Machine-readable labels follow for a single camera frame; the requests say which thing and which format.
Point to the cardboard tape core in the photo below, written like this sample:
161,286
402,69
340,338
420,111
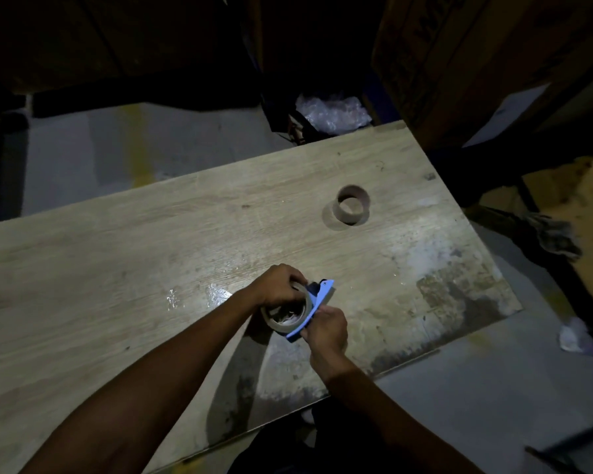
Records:
340,212

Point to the black plastic bin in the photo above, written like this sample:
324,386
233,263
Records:
276,118

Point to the person's dark trousers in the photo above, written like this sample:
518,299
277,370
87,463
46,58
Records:
286,449

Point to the person's right hand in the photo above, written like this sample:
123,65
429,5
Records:
328,335

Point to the clear plastic wrap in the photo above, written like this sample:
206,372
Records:
333,113

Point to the black broom with grey bristles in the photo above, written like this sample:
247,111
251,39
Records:
553,236

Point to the flat brown cardboard piece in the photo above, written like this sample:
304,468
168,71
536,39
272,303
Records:
588,207

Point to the plain brown cardboard boxes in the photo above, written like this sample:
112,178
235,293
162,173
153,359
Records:
104,34

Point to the person's left hand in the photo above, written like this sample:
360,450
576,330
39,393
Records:
276,286

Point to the crumpled white paper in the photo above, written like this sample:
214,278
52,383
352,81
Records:
580,338

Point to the large printed cardboard box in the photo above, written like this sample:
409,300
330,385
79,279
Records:
474,59

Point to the clear tape roll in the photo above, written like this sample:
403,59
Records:
276,323

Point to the black metal frame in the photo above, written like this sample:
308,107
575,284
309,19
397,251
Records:
573,446

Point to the blue tape dispenser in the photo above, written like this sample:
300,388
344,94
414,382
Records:
321,291

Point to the person's left forearm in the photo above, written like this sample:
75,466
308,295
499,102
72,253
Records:
138,399

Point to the person's right forearm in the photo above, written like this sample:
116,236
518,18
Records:
390,424

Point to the white flat sheet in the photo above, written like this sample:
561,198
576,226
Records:
509,115

